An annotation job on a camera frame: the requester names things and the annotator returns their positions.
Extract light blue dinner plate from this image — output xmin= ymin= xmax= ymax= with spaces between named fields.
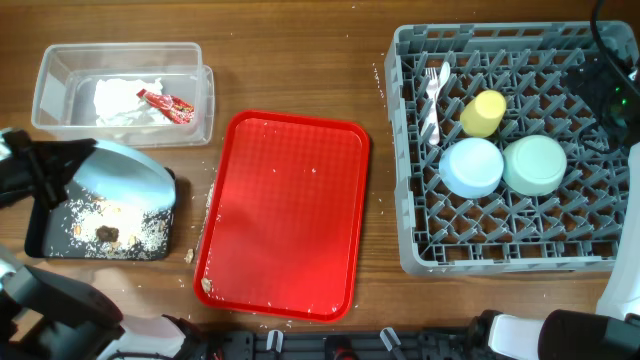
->
xmin=72 ymin=140 xmax=176 ymax=211

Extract food scraps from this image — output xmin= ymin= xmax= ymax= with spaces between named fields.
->
xmin=61 ymin=198 xmax=173 ymax=260

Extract red snack wrapper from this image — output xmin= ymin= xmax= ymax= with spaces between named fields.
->
xmin=136 ymin=89 xmax=195 ymax=125

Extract white plastic fork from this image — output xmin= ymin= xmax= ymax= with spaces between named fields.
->
xmin=421 ymin=67 xmax=440 ymax=145

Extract white plastic spoon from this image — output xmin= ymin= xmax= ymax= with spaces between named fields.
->
xmin=420 ymin=60 xmax=452 ymax=139

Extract yellow plastic cup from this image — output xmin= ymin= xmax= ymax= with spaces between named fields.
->
xmin=460 ymin=90 xmax=507 ymax=138

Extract light green bowl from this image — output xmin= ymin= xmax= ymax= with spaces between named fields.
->
xmin=502 ymin=135 xmax=567 ymax=196

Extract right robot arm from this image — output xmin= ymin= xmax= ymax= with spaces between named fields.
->
xmin=464 ymin=50 xmax=639 ymax=360

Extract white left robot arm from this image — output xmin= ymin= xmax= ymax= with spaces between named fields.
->
xmin=1 ymin=129 xmax=207 ymax=359

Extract black waste tray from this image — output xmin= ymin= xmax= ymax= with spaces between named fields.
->
xmin=24 ymin=181 xmax=176 ymax=261

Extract clear plastic waste bin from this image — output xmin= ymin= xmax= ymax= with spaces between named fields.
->
xmin=31 ymin=42 xmax=215 ymax=148

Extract grey dishwasher rack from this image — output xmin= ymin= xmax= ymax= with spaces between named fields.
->
xmin=384 ymin=22 xmax=629 ymax=275

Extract white tissue in bin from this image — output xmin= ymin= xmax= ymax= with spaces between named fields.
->
xmin=93 ymin=78 xmax=170 ymax=127

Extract red plastic tray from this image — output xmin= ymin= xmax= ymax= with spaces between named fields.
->
xmin=193 ymin=110 xmax=370 ymax=323

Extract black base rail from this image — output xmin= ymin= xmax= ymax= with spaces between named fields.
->
xmin=195 ymin=328 xmax=500 ymax=360

